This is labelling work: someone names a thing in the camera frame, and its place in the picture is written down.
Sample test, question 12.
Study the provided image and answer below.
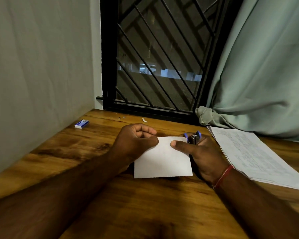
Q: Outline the person's right hand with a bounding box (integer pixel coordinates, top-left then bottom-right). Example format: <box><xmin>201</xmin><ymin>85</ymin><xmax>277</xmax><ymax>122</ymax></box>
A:
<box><xmin>170</xmin><ymin>134</ymin><xmax>230</xmax><ymax>185</ymax></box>

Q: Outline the person's left forearm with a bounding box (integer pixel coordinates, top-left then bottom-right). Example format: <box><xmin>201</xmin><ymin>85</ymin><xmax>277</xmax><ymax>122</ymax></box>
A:
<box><xmin>0</xmin><ymin>151</ymin><xmax>135</xmax><ymax>239</ymax></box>

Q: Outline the blue and black stapler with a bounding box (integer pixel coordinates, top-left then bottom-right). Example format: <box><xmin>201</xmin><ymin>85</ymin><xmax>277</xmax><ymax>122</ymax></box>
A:
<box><xmin>184</xmin><ymin>131</ymin><xmax>202</xmax><ymax>145</ymax></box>

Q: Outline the red thread wristband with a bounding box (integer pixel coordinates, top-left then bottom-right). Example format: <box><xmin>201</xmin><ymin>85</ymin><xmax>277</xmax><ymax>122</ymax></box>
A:
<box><xmin>212</xmin><ymin>165</ymin><xmax>235</xmax><ymax>189</ymax></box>

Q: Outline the person's left hand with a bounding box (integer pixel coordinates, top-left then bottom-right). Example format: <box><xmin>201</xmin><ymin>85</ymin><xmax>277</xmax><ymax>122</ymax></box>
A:
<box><xmin>109</xmin><ymin>123</ymin><xmax>159</xmax><ymax>164</ymax></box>

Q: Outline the person's right forearm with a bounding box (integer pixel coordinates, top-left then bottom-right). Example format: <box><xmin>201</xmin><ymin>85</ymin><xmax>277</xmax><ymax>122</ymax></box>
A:
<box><xmin>214</xmin><ymin>169</ymin><xmax>299</xmax><ymax>239</ymax></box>

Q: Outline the black metal window grille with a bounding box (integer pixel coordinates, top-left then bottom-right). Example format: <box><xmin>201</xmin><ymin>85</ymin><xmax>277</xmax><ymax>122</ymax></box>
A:
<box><xmin>115</xmin><ymin>0</ymin><xmax>225</xmax><ymax>112</ymax></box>

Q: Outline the small blue staple box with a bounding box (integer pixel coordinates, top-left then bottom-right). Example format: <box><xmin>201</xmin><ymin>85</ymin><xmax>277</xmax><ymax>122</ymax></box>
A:
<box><xmin>74</xmin><ymin>120</ymin><xmax>90</xmax><ymax>129</ymax></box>

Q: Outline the white paper sheet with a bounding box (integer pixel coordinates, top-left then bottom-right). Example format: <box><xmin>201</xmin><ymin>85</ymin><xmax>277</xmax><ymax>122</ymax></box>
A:
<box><xmin>134</xmin><ymin>136</ymin><xmax>193</xmax><ymax>179</ymax></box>

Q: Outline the pale green curtain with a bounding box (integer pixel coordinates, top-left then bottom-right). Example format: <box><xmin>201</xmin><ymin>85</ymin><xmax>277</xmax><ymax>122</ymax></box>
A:
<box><xmin>196</xmin><ymin>0</ymin><xmax>299</xmax><ymax>143</ymax></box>

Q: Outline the stack of printed paper sheets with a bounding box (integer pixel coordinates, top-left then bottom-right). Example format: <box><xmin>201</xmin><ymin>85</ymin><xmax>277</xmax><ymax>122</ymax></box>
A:
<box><xmin>206</xmin><ymin>125</ymin><xmax>299</xmax><ymax>192</ymax></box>

